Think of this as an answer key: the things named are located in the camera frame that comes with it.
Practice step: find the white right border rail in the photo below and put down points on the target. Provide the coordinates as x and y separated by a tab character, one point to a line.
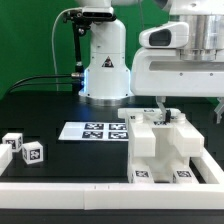
209	168

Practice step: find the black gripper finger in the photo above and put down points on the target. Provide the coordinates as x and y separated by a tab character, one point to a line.
166	114
219	110

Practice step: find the white left border rail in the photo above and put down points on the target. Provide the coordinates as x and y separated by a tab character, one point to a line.
5	156

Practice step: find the black camera on stand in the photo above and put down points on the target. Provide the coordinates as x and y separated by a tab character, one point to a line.
81	19

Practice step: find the white front border rail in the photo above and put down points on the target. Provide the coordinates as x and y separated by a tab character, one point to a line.
111	196

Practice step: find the white marker sheet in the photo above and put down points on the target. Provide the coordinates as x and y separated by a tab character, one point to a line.
93	131

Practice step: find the white chair seat with pegs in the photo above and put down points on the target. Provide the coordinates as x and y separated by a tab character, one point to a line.
161	165

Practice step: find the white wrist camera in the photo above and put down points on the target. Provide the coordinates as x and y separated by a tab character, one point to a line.
167	36

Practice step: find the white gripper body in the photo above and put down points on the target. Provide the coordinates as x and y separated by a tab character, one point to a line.
161	72

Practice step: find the white border rail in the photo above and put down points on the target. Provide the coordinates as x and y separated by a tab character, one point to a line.
5	156
111	196
209	168

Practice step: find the white tagged cube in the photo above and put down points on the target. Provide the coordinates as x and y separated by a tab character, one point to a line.
15	139
32	152

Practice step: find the white chair back frame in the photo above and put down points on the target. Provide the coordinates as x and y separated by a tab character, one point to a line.
149	135

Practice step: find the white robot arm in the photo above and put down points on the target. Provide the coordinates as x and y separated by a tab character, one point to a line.
183	57

